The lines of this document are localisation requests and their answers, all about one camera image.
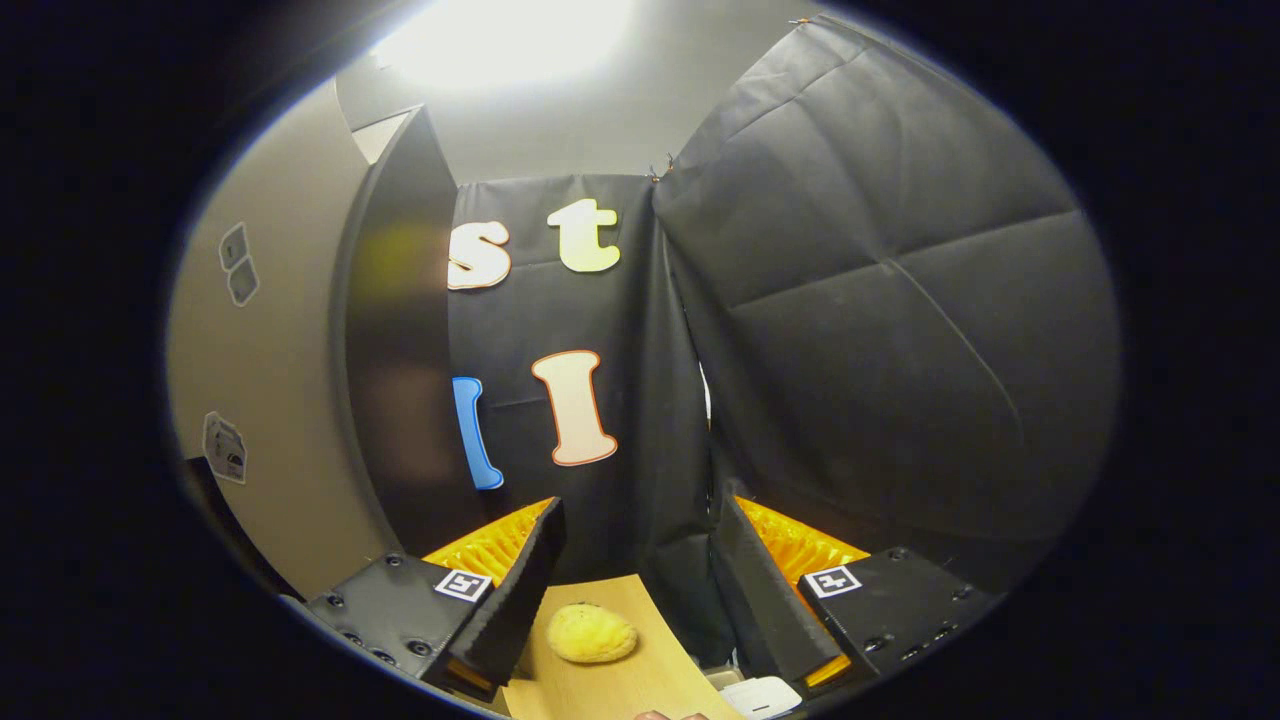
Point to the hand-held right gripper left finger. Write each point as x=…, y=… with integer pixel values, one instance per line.
x=515, y=600

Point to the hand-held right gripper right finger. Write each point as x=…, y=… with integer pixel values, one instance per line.
x=755, y=600

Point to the grey double-door shoe cabinet body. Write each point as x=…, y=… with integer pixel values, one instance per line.
x=400, y=350

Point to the yellow plush bun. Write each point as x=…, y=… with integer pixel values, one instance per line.
x=591, y=632

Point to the white box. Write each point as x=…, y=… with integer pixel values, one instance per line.
x=762, y=697

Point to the black backdrop cloth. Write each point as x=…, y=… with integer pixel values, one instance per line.
x=880, y=350

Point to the large ceiling light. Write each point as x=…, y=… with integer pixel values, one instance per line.
x=500, y=40

